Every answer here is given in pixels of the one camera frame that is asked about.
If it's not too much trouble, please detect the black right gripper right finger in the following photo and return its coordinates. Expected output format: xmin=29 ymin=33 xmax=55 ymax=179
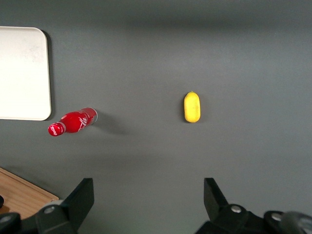
xmin=196 ymin=177 xmax=267 ymax=234

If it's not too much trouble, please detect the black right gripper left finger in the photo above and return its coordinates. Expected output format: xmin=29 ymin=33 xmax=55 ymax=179
xmin=35 ymin=177 xmax=95 ymax=234

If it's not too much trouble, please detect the small red can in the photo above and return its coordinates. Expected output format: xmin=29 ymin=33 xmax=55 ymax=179
xmin=47 ymin=107 xmax=98 ymax=137

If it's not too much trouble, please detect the beige rectangular tray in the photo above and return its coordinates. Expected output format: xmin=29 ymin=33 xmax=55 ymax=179
xmin=0 ymin=26 xmax=52 ymax=121

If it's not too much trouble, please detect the wooden drawer cabinet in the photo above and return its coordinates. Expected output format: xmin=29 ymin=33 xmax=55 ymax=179
xmin=0 ymin=167 xmax=59 ymax=220

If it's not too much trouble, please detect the yellow lemon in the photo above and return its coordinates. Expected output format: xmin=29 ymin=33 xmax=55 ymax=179
xmin=183 ymin=91 xmax=202 ymax=123

